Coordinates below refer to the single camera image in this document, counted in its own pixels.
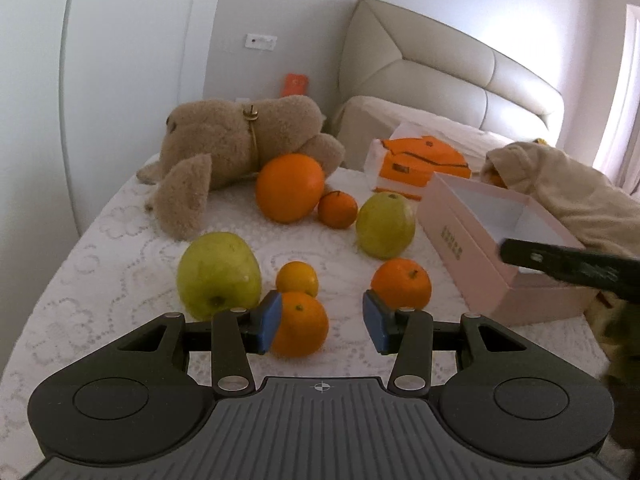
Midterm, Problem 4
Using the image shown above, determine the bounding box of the beige pillow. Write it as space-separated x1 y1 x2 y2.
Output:
330 95 517 171

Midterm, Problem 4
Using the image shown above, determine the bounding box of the light curtain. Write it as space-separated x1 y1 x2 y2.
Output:
592 2 640 192

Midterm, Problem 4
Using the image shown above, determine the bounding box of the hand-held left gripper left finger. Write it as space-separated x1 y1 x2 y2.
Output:
107 289 285 397

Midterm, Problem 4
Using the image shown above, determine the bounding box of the brown plush teddy bear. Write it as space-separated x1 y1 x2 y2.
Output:
136 94 346 241

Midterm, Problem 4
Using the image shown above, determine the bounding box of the large green apple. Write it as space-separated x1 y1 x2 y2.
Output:
176 231 263 322

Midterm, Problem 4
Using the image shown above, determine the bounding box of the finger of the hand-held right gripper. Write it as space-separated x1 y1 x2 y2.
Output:
500 237 640 304

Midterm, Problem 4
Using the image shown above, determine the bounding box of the small yellowish orange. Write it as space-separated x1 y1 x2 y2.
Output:
276 261 320 299

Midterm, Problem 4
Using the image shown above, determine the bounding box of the orange packet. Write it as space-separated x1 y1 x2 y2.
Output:
281 74 309 98

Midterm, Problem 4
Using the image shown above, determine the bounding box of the pink cardboard box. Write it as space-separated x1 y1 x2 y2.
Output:
416 171 601 329

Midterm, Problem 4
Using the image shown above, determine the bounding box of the orange and white box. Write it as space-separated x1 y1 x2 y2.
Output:
363 135 472 204

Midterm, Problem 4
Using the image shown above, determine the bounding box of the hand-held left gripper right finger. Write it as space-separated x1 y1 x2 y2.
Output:
362 289 532 397

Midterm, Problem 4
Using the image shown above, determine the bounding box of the white lace bedspread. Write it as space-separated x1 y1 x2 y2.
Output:
0 152 621 461

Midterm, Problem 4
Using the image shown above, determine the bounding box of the large orange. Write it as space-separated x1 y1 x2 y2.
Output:
255 153 326 225

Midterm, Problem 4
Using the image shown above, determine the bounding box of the small mandarin with stem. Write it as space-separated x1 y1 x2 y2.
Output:
318 190 359 229

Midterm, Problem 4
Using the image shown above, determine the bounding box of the beige cloth garment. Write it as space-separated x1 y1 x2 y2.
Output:
480 141 640 272

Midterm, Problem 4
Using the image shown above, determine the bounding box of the medium orange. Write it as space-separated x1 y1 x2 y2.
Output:
370 258 432 311
270 291 330 359

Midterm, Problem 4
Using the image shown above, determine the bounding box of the beige padded headboard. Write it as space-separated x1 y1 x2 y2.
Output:
337 0 566 151

